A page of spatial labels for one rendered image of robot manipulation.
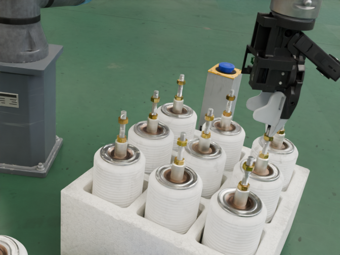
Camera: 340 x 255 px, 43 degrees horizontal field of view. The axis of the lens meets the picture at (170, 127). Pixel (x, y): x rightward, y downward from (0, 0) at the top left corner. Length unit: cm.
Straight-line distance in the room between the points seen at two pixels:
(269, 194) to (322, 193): 51
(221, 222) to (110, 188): 21
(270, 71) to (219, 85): 40
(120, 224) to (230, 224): 20
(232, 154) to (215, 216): 26
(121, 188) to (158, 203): 8
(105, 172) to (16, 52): 41
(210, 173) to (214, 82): 32
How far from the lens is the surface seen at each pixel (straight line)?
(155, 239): 75
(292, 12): 68
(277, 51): 71
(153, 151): 86
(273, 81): 71
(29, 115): 110
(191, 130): 98
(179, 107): 97
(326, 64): 75
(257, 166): 82
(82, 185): 84
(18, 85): 107
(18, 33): 106
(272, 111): 74
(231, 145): 93
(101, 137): 135
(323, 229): 117
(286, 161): 90
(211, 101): 110
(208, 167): 82
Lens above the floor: 68
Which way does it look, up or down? 28 degrees down
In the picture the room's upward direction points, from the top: 8 degrees clockwise
